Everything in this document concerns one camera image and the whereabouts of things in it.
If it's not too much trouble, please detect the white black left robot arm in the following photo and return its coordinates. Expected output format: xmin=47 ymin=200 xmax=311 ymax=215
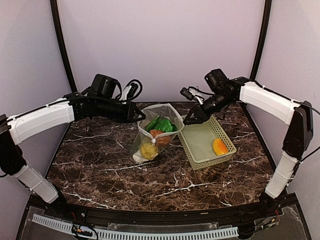
xmin=0 ymin=74 xmax=146 ymax=218

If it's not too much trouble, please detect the brown potato toy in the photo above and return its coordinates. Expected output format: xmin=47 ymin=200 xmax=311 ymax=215
xmin=149 ymin=129 xmax=171 ymax=147

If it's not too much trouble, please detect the yellow round bun toy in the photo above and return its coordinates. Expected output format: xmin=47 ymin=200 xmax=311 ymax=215
xmin=140 ymin=143 xmax=158 ymax=160

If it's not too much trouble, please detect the grey slotted cable duct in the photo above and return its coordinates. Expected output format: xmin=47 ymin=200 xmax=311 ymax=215
xmin=32 ymin=214 xmax=239 ymax=240

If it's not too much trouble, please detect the clear zip top bag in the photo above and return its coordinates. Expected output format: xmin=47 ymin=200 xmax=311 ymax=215
xmin=130 ymin=103 xmax=185 ymax=164

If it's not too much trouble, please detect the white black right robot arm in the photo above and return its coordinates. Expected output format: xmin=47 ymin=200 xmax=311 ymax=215
xmin=183 ymin=68 xmax=314 ymax=217

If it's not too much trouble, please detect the right black frame post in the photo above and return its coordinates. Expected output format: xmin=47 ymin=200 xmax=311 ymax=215
xmin=250 ymin=0 xmax=272 ymax=80

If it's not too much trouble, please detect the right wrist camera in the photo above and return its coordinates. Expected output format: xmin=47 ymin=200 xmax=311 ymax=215
xmin=180 ymin=87 xmax=205 ymax=105

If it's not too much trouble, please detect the green bok choy toy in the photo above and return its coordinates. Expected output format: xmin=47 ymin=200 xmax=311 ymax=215
xmin=151 ymin=118 xmax=178 ymax=133

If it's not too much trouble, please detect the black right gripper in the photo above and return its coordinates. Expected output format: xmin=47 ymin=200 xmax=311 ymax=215
xmin=183 ymin=90 xmax=234 ymax=124

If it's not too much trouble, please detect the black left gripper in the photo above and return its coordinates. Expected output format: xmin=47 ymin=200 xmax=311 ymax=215
xmin=96 ymin=97 xmax=147 ymax=123

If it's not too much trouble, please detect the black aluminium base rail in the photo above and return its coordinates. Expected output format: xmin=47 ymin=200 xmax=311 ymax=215
xmin=29 ymin=192 xmax=298 ymax=228

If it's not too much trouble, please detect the green cucumber toy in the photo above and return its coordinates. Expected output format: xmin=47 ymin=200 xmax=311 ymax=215
xmin=144 ymin=115 xmax=160 ymax=132

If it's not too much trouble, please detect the beige plastic basket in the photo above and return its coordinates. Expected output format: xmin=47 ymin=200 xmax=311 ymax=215
xmin=178 ymin=116 xmax=237 ymax=171

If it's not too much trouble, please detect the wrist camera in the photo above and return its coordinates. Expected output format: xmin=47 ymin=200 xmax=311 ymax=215
xmin=120 ymin=79 xmax=143 ymax=102
xmin=180 ymin=87 xmax=205 ymax=105

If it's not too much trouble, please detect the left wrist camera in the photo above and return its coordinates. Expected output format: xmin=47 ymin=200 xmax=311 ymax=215
xmin=120 ymin=79 xmax=143 ymax=102

